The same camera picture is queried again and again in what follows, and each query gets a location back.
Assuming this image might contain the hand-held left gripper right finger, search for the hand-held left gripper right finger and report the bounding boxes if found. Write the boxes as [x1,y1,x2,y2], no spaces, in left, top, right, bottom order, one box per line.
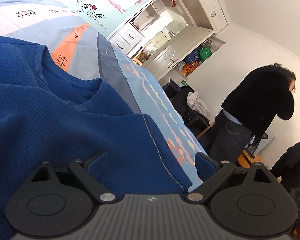
[186,152,273,203]

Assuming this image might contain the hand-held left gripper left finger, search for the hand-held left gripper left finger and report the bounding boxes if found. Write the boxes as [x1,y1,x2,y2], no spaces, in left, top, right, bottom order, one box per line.
[30,152,115,203]

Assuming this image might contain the blue knit sweater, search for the blue knit sweater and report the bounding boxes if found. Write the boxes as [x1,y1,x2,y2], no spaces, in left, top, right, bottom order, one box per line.
[0,34,192,240]

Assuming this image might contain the person's right forearm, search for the person's right forearm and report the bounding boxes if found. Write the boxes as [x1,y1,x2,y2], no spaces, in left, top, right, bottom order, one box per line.
[270,129,300,188]

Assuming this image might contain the wooden desk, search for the wooden desk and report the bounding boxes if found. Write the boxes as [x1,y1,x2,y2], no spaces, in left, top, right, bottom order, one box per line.
[196,121,263,168]

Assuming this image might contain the white crumpled garment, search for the white crumpled garment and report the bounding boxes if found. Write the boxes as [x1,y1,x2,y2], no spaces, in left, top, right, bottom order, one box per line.
[186,91,210,120]

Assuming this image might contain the striped star bedspread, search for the striped star bedspread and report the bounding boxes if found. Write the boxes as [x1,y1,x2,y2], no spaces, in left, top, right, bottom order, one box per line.
[0,0,208,193]

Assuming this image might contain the orange boxes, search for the orange boxes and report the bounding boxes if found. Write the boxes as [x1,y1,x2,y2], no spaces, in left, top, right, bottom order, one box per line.
[180,61,199,76]

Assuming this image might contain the blue bag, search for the blue bag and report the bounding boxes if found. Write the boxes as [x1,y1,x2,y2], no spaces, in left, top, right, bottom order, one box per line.
[184,54,203,67]

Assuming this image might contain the green bag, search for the green bag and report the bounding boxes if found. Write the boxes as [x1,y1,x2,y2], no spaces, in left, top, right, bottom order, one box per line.
[199,45,213,62]

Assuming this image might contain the white door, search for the white door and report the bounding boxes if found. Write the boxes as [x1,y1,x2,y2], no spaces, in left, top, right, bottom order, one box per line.
[142,27,215,80]

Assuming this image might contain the white wardrobe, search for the white wardrobe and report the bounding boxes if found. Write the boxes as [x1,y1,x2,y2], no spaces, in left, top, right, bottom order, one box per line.
[57,0,228,55]

